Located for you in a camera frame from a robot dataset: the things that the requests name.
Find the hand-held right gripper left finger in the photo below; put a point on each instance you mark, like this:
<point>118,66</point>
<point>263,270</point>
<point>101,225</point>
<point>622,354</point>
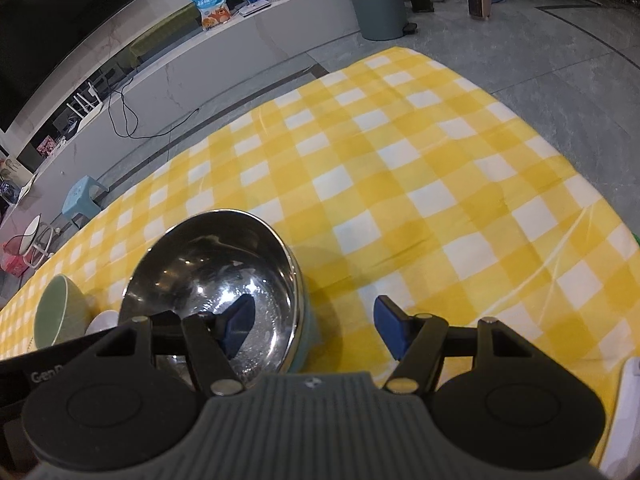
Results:
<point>241,321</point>

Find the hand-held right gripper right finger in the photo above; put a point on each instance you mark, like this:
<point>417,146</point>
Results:
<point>387,321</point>

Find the stainless steel bowl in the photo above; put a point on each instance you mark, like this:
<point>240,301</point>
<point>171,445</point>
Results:
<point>210,270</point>

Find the green ceramic bowl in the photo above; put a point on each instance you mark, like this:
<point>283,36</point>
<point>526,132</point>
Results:
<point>60,315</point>

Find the small white bowl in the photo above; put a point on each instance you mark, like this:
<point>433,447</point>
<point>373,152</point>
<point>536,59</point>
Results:
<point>102,322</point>

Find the pink plastic basket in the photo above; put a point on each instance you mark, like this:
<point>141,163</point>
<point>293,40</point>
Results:
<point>14,260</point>

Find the white round rolling table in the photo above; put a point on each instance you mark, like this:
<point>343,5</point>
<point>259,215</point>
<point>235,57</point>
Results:
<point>36,240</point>

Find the yellow checked tablecloth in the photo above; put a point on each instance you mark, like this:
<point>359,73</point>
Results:
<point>400,185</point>

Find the light blue plastic stool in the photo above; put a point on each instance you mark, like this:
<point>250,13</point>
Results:
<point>82,200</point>

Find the plant in blue vase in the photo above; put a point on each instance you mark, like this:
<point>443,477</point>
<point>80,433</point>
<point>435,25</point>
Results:
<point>7,191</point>

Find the blue snack bag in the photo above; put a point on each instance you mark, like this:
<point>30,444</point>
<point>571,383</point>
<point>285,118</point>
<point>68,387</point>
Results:
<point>212,6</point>

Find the grey pedal trash bin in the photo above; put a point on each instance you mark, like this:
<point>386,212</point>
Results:
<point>372,0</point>

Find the black television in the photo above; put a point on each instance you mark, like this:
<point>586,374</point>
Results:
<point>50,25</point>

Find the small photo frame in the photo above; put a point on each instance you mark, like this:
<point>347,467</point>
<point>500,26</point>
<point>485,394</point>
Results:
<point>47,146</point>

